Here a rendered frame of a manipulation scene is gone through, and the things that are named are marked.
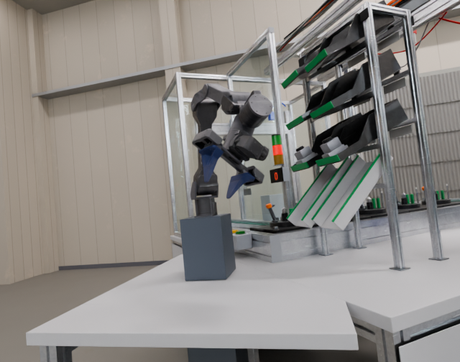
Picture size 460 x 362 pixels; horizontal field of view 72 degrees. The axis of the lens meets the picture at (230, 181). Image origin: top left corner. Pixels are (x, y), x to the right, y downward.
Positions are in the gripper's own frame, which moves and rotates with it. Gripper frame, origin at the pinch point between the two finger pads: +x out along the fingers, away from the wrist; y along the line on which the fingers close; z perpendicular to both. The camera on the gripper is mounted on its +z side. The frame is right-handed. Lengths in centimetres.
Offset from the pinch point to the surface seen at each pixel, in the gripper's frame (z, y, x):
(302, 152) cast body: -10.8, 33.3, -34.7
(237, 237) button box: -43, 43, -8
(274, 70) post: -45, 32, -98
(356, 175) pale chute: 2, 48, -32
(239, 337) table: 6.2, 13.0, 29.2
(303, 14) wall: -226, 164, -497
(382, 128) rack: 16, 35, -37
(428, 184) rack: 20, 58, -32
